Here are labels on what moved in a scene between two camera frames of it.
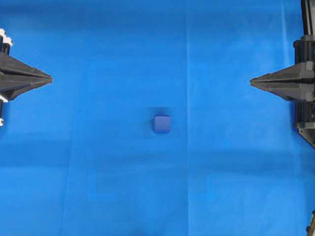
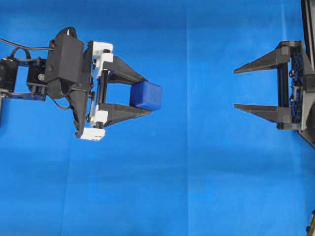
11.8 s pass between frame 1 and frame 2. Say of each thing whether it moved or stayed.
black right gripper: moved
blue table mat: stayed
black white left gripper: moved
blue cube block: moved
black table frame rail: stayed
